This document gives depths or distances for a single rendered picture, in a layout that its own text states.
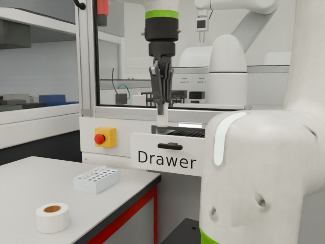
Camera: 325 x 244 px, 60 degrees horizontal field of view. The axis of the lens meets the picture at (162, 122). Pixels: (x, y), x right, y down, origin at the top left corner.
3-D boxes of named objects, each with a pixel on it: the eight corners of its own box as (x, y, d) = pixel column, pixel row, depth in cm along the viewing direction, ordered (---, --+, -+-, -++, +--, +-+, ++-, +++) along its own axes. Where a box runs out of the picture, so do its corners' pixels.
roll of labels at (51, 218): (61, 234, 61) (60, 216, 61) (30, 233, 62) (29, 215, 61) (74, 218, 68) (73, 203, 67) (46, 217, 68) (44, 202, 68)
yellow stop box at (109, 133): (109, 148, 105) (109, 129, 104) (93, 146, 107) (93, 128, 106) (116, 145, 109) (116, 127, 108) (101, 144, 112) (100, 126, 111)
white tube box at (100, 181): (96, 194, 83) (95, 181, 82) (73, 190, 86) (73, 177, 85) (119, 180, 94) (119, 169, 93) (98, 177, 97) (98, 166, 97)
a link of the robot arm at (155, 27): (174, 15, 71) (185, 21, 79) (133, 19, 76) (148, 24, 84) (174, 39, 72) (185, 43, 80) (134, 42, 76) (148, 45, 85)
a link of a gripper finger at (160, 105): (163, 97, 80) (159, 97, 77) (163, 114, 80) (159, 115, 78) (158, 97, 80) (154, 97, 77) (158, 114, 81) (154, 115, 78)
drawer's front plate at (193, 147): (222, 179, 78) (223, 140, 77) (130, 167, 89) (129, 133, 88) (223, 177, 80) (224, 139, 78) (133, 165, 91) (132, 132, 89)
